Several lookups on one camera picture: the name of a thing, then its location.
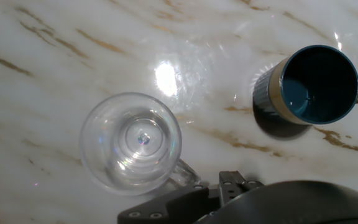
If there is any white marble pattern board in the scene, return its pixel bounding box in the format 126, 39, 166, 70
0, 0, 358, 224

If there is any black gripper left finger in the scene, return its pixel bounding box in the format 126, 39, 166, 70
117, 183, 221, 224

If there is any blue mug with yellow band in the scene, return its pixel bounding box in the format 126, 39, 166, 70
252, 44, 358, 126

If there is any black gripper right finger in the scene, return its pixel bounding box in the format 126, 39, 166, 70
218, 170, 264, 208

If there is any clear glass mug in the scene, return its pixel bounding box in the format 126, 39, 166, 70
78, 91, 201, 197

